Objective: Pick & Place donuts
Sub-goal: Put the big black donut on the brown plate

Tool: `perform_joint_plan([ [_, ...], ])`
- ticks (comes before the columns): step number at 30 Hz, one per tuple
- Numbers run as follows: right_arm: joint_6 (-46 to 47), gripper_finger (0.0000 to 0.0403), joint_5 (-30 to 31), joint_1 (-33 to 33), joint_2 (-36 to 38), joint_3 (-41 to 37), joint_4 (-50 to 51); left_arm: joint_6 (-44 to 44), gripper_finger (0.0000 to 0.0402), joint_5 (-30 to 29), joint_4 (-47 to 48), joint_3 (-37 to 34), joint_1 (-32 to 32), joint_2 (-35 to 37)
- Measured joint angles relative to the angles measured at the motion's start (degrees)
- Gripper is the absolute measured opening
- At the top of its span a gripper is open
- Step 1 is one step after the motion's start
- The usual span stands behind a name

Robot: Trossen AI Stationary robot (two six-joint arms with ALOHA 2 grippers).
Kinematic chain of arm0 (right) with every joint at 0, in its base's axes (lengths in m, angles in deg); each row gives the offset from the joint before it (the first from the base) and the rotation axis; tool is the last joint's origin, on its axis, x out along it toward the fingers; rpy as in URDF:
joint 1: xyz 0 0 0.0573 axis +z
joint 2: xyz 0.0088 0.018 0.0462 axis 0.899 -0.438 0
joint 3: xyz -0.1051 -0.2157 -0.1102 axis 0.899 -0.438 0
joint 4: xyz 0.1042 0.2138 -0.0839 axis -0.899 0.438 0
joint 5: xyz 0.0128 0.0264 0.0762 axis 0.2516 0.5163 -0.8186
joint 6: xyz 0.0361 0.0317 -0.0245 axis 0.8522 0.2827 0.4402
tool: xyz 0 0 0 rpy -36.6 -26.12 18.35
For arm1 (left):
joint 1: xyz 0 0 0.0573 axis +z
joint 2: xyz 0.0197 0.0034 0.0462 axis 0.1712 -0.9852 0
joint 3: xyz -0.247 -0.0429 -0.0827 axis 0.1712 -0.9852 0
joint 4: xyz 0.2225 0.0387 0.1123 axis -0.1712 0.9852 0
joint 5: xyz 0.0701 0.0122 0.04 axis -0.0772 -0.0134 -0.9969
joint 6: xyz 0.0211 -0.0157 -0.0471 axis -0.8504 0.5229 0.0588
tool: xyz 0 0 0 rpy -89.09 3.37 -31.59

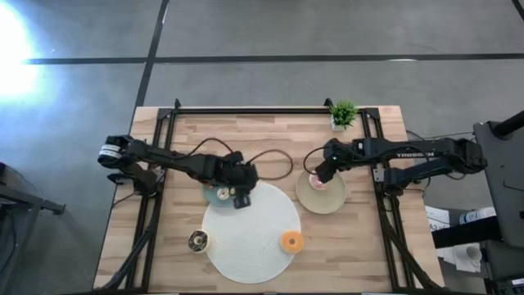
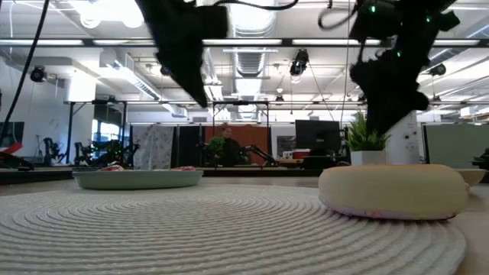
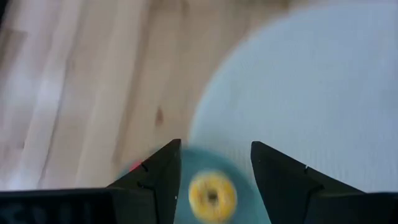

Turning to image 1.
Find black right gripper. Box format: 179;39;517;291
314;138;357;184

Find lavender iced tan donut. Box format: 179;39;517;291
279;229;305;254

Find chocolate frosted donut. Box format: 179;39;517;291
187;229;210;253

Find beige round plate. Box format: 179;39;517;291
295;168;348;215

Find teal round plate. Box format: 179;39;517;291
202;182;241;208

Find green plant white pot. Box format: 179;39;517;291
329;99;359;132

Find white round woven placemat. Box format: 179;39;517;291
201;179;303;284

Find white printed paper sheet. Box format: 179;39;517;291
424;204;451;233

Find black shelf board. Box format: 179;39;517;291
431;216;504;249

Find white plastic bottle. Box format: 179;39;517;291
458;206;497;225

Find white paper cup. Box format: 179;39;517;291
453;244;484;274

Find dark grey equipment cart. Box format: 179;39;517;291
472;109;524;295

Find black equipment stand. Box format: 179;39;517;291
0;161;67;295

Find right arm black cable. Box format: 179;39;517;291
302;145;332;177

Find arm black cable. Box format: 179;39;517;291
179;137;295;182
302;145;332;177

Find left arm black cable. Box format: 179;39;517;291
179;137;295;182

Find black aluminium rig frame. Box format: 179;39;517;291
93;98;447;294

